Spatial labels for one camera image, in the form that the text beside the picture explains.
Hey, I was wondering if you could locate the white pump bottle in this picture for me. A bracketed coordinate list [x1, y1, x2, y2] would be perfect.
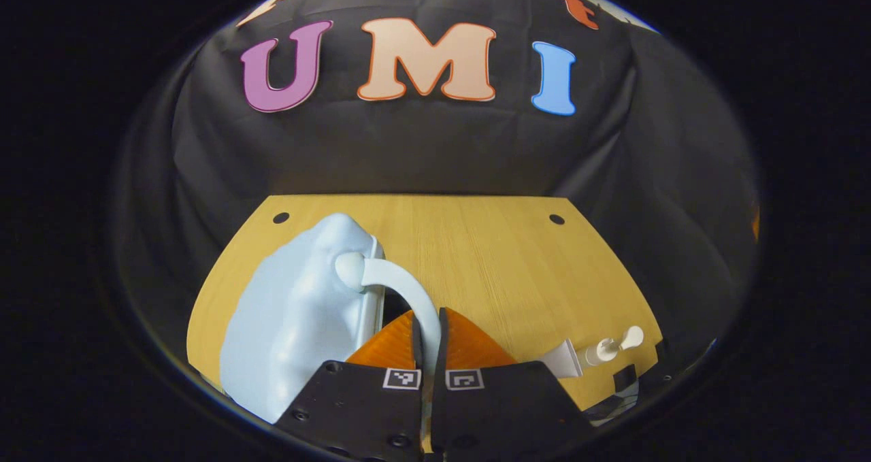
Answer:
[577, 325, 644, 368]

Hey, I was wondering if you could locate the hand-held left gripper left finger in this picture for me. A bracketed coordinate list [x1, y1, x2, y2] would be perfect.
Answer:
[274, 309, 429, 462]

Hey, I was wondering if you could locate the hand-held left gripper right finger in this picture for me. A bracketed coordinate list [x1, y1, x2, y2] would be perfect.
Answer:
[431, 307, 595, 462]

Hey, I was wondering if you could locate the light blue suitcase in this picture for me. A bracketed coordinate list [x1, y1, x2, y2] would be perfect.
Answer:
[219, 212, 443, 426]

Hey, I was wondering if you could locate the black backdrop cloth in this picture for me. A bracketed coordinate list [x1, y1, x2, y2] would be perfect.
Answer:
[112, 0, 761, 388]

